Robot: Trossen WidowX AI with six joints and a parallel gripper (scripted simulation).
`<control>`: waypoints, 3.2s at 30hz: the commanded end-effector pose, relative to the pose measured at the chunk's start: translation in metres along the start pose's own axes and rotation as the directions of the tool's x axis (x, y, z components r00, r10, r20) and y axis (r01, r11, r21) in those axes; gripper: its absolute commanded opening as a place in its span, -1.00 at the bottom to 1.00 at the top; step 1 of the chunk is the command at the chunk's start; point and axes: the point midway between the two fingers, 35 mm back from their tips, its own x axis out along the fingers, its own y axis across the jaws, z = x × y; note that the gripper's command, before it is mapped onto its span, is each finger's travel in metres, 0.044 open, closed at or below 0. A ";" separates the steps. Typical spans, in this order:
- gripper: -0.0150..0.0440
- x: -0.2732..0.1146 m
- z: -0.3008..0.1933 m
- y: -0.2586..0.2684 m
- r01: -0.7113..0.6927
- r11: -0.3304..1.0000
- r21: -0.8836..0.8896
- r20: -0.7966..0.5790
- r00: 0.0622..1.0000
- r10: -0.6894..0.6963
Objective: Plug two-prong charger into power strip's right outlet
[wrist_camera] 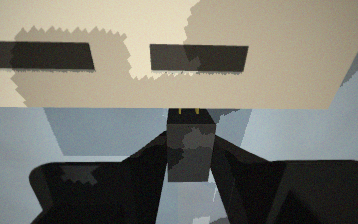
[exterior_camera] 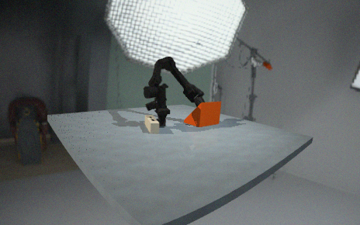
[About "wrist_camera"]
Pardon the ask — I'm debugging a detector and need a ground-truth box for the black two-prong plug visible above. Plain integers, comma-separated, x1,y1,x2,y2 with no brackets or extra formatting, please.
166,108,217,182

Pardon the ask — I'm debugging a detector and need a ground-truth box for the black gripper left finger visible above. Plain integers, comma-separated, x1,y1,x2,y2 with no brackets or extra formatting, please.
29,131,167,224

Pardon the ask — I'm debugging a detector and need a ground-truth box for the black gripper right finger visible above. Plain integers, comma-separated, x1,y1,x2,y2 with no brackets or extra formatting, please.
210,135,358,224

